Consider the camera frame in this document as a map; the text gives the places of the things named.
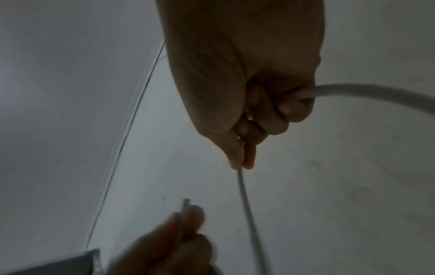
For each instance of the person's right hand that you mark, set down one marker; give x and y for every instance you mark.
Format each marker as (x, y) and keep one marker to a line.
(224, 67)

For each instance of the person's left hand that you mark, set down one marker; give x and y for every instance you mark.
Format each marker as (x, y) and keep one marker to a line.
(163, 249)

